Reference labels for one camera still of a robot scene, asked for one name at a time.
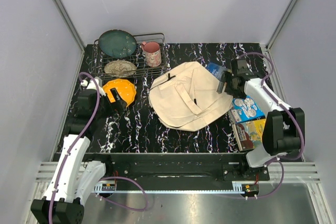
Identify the dark green plate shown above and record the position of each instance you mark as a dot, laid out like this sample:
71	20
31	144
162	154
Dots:
117	43

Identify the Animal Farm paperback book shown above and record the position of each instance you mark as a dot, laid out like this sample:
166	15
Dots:
216	70

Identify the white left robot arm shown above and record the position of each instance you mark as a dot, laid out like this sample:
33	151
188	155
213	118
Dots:
65	198

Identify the cream canvas student bag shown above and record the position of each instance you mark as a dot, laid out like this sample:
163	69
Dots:
186	98

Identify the aluminium frame rail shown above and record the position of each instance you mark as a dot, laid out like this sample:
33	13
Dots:
67	20

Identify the white cable duct strip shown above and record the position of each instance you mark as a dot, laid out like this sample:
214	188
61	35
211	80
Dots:
202	188

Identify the wire dish rack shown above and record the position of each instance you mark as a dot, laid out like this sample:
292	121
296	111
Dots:
99	59

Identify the pink patterned mug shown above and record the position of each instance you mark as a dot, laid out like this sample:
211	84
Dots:
152	53

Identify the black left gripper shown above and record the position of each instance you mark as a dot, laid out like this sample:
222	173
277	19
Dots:
117	107

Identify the orange dotted plate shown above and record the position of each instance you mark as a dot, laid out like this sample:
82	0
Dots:
124	87

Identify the beige patterned plate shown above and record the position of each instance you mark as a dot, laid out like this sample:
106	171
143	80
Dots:
120	68

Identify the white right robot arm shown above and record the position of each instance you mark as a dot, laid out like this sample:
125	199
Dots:
283	135

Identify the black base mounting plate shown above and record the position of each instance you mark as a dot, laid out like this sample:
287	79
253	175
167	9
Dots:
188	168

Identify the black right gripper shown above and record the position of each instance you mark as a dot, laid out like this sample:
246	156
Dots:
227	76

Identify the blue comic book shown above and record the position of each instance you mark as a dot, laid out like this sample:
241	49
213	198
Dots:
245	110

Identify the yellow picture book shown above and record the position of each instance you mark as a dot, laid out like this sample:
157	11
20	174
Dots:
249	134

